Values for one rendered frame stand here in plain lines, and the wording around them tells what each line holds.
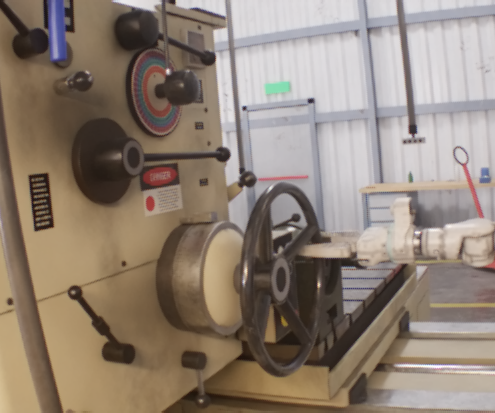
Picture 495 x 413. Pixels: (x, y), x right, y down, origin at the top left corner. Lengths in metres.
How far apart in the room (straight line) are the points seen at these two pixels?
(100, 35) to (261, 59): 8.26
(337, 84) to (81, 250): 8.00
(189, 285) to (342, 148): 7.77
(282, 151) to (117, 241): 8.04
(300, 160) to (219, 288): 7.85
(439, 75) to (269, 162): 2.87
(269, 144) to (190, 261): 8.04
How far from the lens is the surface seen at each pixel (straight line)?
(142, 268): 1.13
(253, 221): 1.01
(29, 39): 0.89
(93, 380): 1.04
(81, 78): 0.93
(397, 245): 1.20
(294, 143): 8.97
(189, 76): 1.12
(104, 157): 0.98
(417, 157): 8.52
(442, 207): 8.57
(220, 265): 1.14
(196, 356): 1.23
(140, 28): 1.08
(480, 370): 2.22
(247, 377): 1.73
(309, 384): 1.66
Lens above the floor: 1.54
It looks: 5 degrees down
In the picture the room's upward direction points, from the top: 5 degrees counter-clockwise
